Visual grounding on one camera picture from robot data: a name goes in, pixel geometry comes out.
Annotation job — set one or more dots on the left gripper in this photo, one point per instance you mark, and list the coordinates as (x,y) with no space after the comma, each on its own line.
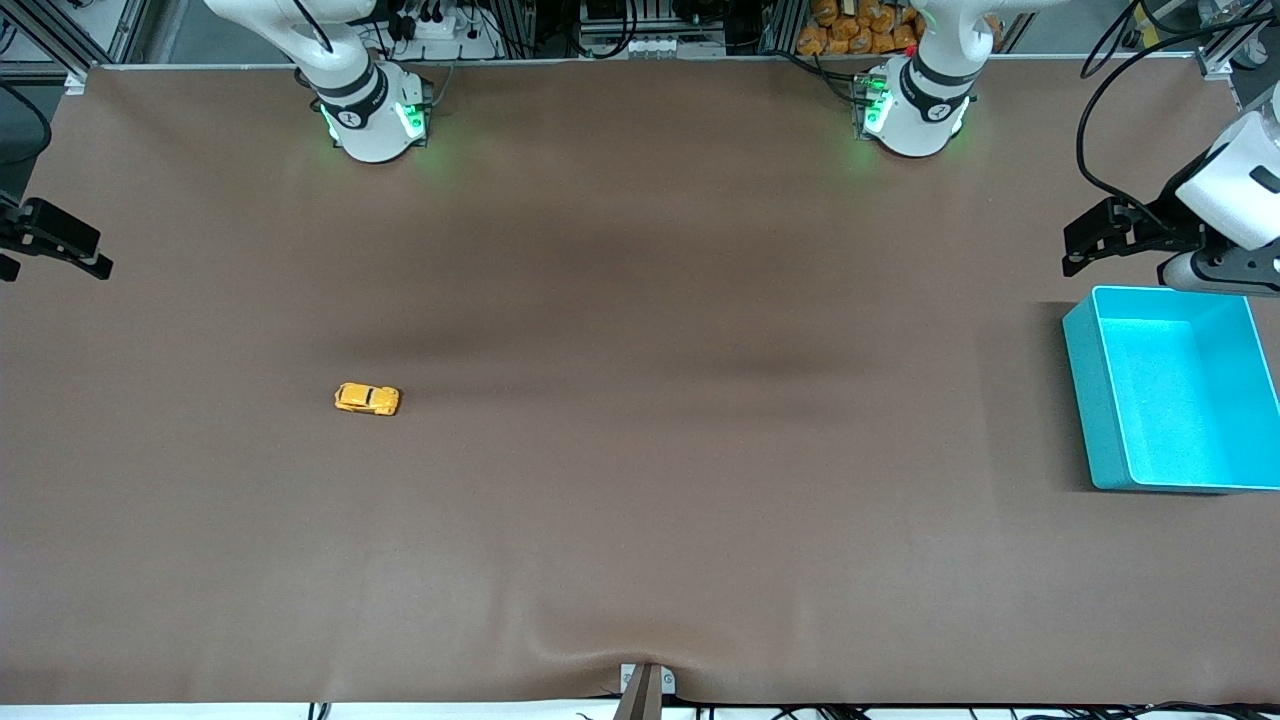
(1166,227)

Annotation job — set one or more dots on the white power strip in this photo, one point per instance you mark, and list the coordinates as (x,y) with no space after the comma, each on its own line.
(440,28)

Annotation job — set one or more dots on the aluminium frame profile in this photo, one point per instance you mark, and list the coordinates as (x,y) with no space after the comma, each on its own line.
(1235,55)
(60,35)

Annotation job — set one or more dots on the brown table mat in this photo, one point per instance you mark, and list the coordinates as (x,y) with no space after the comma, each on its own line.
(640,400)

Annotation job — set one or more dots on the pile of orange objects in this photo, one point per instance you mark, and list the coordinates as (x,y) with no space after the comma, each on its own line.
(855,30)

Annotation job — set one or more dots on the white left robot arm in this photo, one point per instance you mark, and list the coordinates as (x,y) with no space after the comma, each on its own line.
(915,120)

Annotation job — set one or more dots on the yellow beetle toy car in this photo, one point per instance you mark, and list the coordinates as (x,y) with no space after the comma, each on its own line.
(366,399)

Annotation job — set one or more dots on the teal plastic storage box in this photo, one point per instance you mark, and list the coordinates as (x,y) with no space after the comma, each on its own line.
(1170,400)

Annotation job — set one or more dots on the white terminal block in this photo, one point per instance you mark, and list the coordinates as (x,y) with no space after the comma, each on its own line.
(668,45)

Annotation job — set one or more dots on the small metal clamp bracket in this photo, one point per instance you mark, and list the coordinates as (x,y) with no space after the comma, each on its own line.
(628,680)

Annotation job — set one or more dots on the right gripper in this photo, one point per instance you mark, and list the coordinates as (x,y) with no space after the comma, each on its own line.
(22,228)

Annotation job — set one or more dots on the brown support bar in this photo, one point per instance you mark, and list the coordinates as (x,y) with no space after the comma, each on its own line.
(640,700)

